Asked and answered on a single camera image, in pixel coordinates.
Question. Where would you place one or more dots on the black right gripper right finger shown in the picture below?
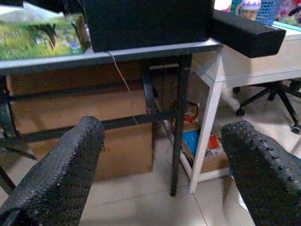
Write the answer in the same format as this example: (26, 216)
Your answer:
(263, 174)

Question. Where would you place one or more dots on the white wooden table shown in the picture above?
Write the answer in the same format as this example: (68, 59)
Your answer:
(211, 117)

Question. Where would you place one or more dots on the colourful printed cup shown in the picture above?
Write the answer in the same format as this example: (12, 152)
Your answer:
(249, 9)

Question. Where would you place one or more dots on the small open cardboard box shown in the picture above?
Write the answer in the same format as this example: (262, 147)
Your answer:
(211, 155)

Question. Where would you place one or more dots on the black metal frame table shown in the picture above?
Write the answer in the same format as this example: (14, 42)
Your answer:
(181, 94)

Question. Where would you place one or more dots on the large brown cardboard box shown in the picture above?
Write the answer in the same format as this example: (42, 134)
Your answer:
(77, 106)

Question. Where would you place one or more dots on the large black speaker box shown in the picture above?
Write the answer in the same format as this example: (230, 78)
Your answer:
(148, 23)

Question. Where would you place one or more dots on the blue plastic basket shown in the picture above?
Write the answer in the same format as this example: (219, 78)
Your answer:
(268, 10)

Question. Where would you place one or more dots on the green printed tissue box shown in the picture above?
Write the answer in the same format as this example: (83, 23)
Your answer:
(40, 40)

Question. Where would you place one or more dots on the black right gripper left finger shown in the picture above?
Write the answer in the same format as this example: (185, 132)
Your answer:
(58, 169)

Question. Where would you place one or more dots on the black office chair base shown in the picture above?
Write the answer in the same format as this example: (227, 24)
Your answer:
(275, 99)

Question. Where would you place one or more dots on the long black soundbar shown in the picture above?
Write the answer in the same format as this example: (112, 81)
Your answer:
(247, 35)

